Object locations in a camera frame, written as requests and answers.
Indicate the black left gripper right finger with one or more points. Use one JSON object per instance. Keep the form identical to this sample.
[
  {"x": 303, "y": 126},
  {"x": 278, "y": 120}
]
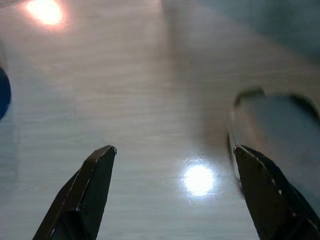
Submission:
[{"x": 270, "y": 207}]

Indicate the dark blue round object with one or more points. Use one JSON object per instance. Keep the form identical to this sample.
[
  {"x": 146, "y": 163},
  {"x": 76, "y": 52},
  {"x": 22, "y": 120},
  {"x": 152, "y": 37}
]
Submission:
[{"x": 3, "y": 92}]

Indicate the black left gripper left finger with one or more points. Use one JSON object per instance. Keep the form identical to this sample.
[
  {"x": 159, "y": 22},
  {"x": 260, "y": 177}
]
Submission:
[{"x": 87, "y": 197}]

